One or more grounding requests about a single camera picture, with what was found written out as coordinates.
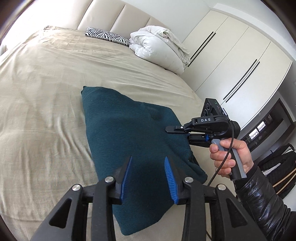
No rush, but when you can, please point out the white built-in wardrobe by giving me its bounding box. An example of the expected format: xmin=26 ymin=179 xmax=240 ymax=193
xmin=182 ymin=11 xmax=292 ymax=128

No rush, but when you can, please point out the person's right hand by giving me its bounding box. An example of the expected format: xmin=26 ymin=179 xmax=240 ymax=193
xmin=210 ymin=139 xmax=256 ymax=178

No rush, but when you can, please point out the white folded duvet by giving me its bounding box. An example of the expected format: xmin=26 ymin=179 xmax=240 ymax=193
xmin=129 ymin=26 xmax=190 ymax=75

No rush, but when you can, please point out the beige bed with sheet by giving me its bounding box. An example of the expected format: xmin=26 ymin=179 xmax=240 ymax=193
xmin=1 ymin=27 xmax=204 ymax=240

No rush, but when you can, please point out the black leather jacket forearm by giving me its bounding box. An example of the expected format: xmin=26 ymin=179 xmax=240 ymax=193
xmin=234 ymin=165 xmax=295 ymax=240

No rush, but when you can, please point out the dark teal knit sweater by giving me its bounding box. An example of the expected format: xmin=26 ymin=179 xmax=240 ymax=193
xmin=81 ymin=86 xmax=207 ymax=235

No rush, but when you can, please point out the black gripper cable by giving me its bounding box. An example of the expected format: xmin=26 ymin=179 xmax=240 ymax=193
xmin=203 ymin=121 xmax=236 ymax=241

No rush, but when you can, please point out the zebra print pillow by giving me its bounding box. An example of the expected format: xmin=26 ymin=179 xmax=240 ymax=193
xmin=85 ymin=27 xmax=129 ymax=46

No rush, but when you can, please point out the beige padded headboard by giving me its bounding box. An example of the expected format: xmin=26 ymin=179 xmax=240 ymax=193
xmin=77 ymin=0 xmax=167 ymax=38

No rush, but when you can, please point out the black backpack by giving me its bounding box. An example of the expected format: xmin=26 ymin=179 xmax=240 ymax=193
xmin=258 ymin=144 xmax=295 ymax=199

